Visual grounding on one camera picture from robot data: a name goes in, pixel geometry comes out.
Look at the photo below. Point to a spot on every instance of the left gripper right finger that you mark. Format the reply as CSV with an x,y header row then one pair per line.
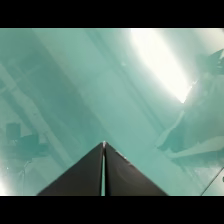
x,y
125,176

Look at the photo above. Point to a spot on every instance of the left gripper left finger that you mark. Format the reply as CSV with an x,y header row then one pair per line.
x,y
85,176

